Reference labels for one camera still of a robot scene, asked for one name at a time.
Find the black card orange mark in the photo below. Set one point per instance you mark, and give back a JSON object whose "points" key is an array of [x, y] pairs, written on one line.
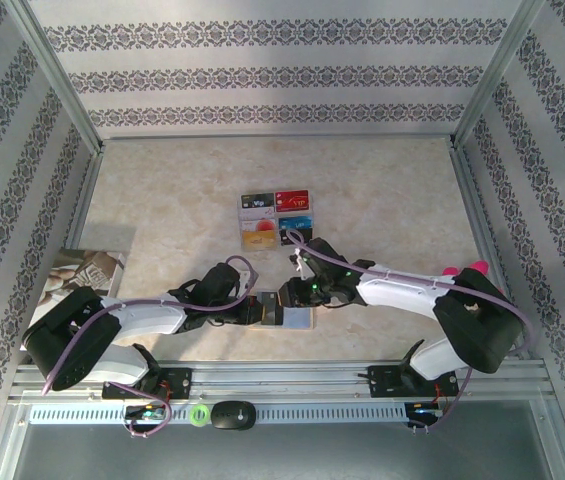
{"points": [[269, 300]]}

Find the beige leather card holder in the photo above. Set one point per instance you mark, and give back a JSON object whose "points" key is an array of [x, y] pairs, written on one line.
{"points": [[299, 320]]}

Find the black VIP card gold lines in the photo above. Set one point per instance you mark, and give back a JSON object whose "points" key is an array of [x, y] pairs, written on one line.
{"points": [[296, 237]]}

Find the clear acrylic card stand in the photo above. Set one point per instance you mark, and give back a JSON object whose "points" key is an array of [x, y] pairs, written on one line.
{"points": [[276, 212]]}

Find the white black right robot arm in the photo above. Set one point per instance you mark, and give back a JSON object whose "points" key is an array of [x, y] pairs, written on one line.
{"points": [[397, 295]]}

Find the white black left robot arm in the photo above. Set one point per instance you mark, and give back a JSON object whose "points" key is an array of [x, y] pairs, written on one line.
{"points": [[147, 312]]}

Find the orange gold card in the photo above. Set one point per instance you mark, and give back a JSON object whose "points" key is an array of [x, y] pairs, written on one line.
{"points": [[258, 241]]}

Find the blue VIP card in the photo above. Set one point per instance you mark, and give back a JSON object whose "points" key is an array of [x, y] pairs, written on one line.
{"points": [[296, 224]]}

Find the white card red circle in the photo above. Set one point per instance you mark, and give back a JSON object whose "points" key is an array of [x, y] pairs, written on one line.
{"points": [[259, 224]]}

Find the red VIP card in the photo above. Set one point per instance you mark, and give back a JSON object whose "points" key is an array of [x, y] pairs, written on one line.
{"points": [[292, 200]]}

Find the black Vip card white print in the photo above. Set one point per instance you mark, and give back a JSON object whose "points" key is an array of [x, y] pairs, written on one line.
{"points": [[257, 202]]}

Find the black computer mouse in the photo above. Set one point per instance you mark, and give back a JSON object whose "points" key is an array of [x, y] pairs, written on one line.
{"points": [[232, 415]]}

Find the book with photo cover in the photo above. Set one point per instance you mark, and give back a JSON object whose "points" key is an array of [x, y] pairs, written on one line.
{"points": [[87, 270]]}

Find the small circuit board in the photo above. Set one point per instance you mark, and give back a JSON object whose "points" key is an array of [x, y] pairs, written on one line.
{"points": [[147, 414], [424, 411]]}

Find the pink green plush toy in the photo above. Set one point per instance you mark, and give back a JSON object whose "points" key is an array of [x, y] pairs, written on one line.
{"points": [[479, 267]]}

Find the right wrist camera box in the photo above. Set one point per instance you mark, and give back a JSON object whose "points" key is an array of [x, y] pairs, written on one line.
{"points": [[302, 265]]}

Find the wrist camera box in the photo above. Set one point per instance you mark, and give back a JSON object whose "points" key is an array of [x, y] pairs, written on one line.
{"points": [[302, 265], [250, 276]]}

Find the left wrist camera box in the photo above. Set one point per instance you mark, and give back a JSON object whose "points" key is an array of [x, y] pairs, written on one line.
{"points": [[250, 276]]}

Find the aluminium mounting rail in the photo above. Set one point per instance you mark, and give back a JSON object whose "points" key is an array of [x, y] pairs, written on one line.
{"points": [[282, 382]]}

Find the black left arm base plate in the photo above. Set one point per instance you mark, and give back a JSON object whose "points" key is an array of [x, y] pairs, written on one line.
{"points": [[179, 382]]}

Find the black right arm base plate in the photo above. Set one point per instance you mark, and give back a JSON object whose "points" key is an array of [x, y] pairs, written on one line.
{"points": [[387, 382]]}

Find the aluminium table side rail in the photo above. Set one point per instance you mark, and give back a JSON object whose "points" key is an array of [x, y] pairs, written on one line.
{"points": [[87, 190], [474, 200]]}

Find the aluminium frame corner post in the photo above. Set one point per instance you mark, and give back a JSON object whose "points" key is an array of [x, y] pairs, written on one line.
{"points": [[497, 75], [57, 75]]}

